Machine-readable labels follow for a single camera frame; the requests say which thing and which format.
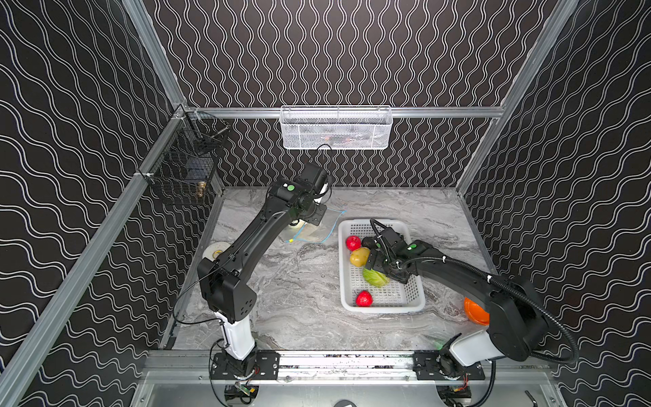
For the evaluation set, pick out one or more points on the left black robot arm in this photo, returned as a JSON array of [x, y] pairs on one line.
[[224, 281]]

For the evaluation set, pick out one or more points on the white wire wall basket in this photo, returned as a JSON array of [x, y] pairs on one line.
[[344, 127]]

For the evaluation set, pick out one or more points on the small red toy apple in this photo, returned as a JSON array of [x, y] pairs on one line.
[[353, 243]]

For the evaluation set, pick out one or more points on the orange object behind arm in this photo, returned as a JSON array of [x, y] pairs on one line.
[[475, 313]]

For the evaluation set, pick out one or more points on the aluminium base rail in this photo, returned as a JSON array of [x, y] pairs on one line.
[[308, 368]]

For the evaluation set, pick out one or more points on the black wire wall basket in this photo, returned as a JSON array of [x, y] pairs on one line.
[[184, 174]]

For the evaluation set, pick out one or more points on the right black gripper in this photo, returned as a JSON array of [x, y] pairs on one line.
[[379, 253]]

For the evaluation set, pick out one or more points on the clear blue-zip bag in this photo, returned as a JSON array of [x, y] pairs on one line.
[[303, 231]]

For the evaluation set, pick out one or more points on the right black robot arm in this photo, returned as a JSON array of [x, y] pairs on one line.
[[515, 324]]

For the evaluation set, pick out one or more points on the white plastic perforated basket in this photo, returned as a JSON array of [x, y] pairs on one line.
[[360, 289]]

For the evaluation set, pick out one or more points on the red toy fruit front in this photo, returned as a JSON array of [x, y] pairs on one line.
[[364, 299]]

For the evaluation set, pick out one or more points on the white tape roll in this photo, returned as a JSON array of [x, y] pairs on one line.
[[213, 251]]

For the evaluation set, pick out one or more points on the green toy cabbage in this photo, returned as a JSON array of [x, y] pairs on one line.
[[375, 278]]

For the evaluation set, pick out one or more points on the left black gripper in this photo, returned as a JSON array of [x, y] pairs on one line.
[[309, 214]]

